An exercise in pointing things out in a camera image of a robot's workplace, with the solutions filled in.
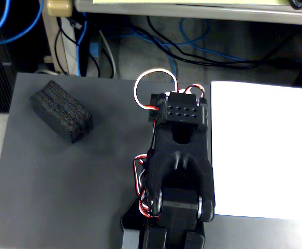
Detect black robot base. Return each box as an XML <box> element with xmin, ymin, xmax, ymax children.
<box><xmin>121</xmin><ymin>197</ymin><xmax>206</xmax><ymax>249</ymax></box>

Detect beige desk side panel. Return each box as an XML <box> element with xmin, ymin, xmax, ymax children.
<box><xmin>41</xmin><ymin>14</ymin><xmax>82</xmax><ymax>76</ymax></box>

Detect thick blue looped cable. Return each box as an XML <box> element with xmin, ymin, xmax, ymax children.
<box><xmin>0</xmin><ymin>0</ymin><xmax>46</xmax><ymax>45</ymax></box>

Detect long black cable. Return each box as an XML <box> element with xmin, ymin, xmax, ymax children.
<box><xmin>147</xmin><ymin>16</ymin><xmax>302</xmax><ymax>70</ymax></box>
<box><xmin>128</xmin><ymin>24</ymin><xmax>302</xmax><ymax>71</ymax></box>

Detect red wrist servo cable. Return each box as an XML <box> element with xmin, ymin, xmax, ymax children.
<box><xmin>185</xmin><ymin>84</ymin><xmax>206</xmax><ymax>100</ymax></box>

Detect blue connector block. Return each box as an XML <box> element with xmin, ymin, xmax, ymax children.
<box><xmin>89</xmin><ymin>43</ymin><xmax>100</xmax><ymax>58</ymax></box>

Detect beige desk edge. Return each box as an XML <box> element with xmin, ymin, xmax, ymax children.
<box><xmin>74</xmin><ymin>0</ymin><xmax>302</xmax><ymax>26</ymax></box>

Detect white red looped servo cable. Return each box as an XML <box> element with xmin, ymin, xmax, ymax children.
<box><xmin>133</xmin><ymin>68</ymin><xmax>180</xmax><ymax>110</ymax></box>

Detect grey cable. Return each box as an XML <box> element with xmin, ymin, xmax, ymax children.
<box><xmin>98</xmin><ymin>30</ymin><xmax>118</xmax><ymax>79</ymax></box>

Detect long blue network cable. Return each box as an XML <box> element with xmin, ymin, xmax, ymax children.
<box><xmin>128</xmin><ymin>18</ymin><xmax>247</xmax><ymax>83</ymax></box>

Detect red white black servo cable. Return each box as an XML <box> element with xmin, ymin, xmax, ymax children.
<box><xmin>133</xmin><ymin>153</ymin><xmax>160</xmax><ymax>219</ymax></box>

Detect black foam cube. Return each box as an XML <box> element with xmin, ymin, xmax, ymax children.
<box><xmin>29</xmin><ymin>79</ymin><xmax>94</xmax><ymax>144</ymax></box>

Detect white paper sheet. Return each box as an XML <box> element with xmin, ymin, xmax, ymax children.
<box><xmin>211</xmin><ymin>80</ymin><xmax>302</xmax><ymax>220</ymax></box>

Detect thin blue cable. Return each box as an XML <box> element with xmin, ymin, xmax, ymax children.
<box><xmin>76</xmin><ymin>12</ymin><xmax>89</xmax><ymax>76</ymax></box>

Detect beige plastic corner cap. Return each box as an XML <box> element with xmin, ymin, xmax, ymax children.
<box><xmin>46</xmin><ymin>0</ymin><xmax>73</xmax><ymax>18</ymax></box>

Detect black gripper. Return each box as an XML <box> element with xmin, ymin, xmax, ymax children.
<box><xmin>148</xmin><ymin>88</ymin><xmax>191</xmax><ymax>123</ymax></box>

